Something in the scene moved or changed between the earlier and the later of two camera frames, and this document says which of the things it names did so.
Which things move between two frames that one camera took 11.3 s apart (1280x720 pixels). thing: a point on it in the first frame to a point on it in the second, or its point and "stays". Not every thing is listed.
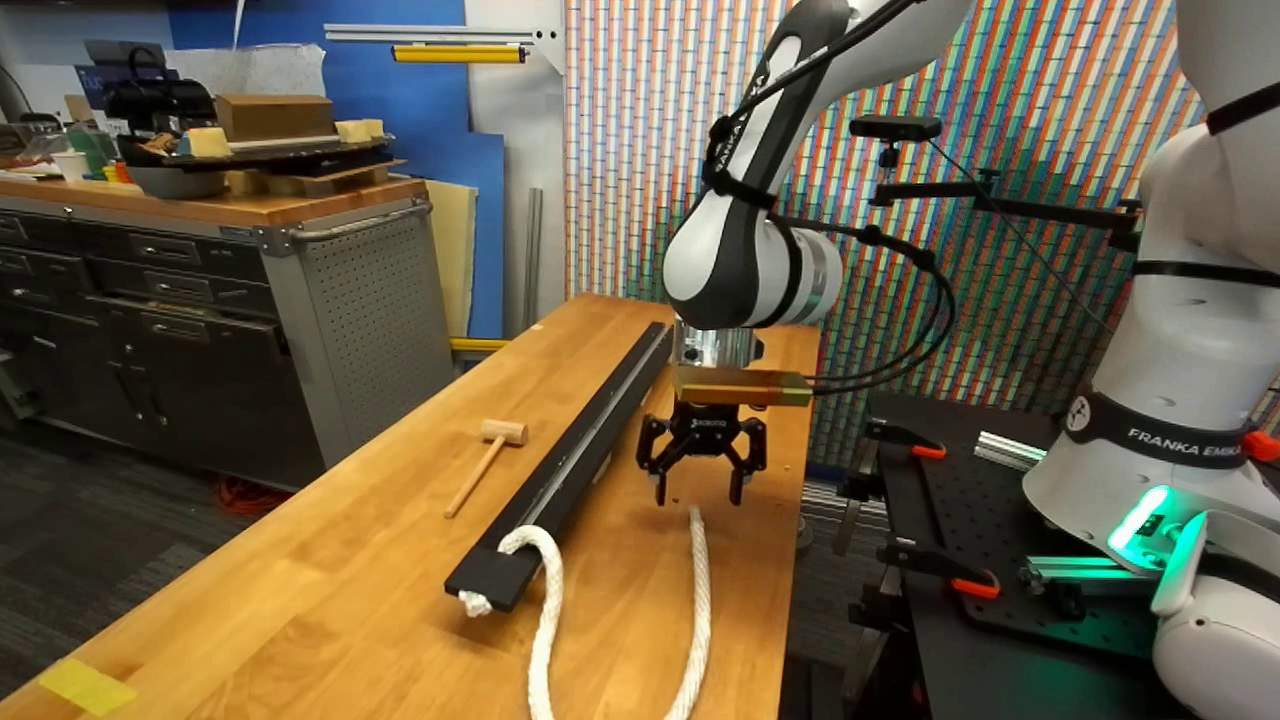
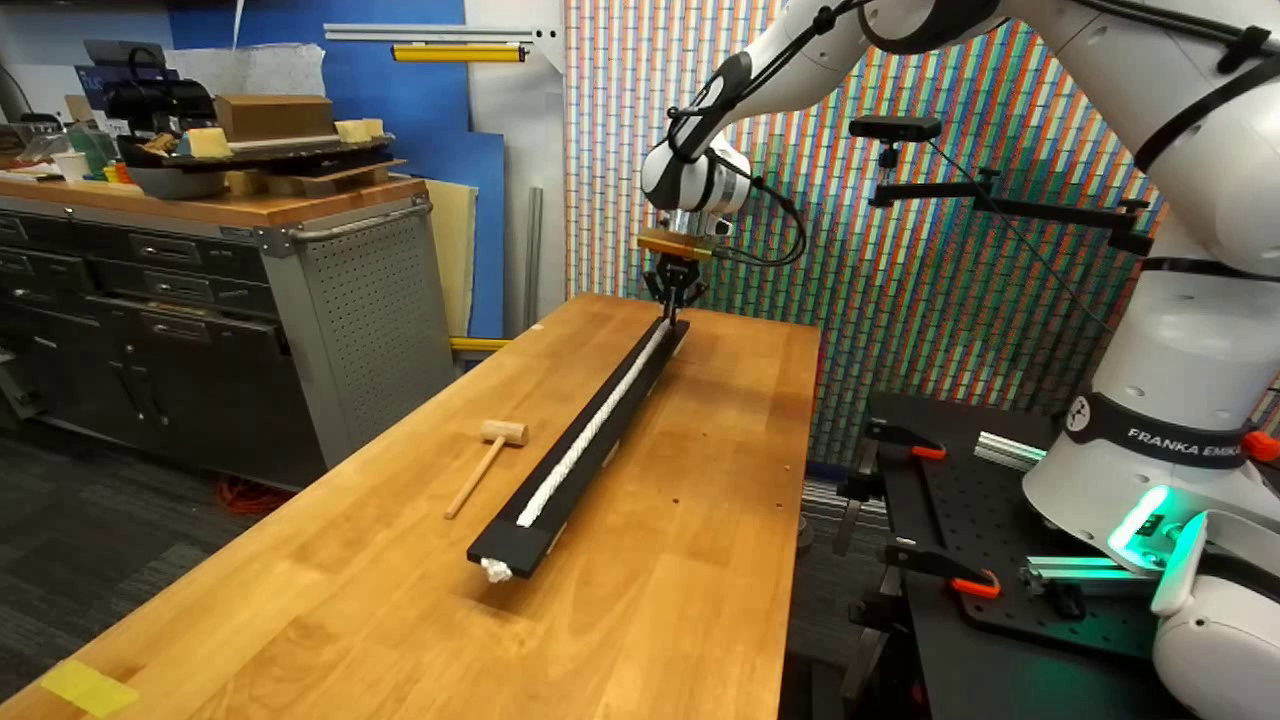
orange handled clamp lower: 959,575 stays
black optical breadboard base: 959,510 stays
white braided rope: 548,615 to 496,568
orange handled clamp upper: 907,437 stays
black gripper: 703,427 to 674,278
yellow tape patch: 86,684 stays
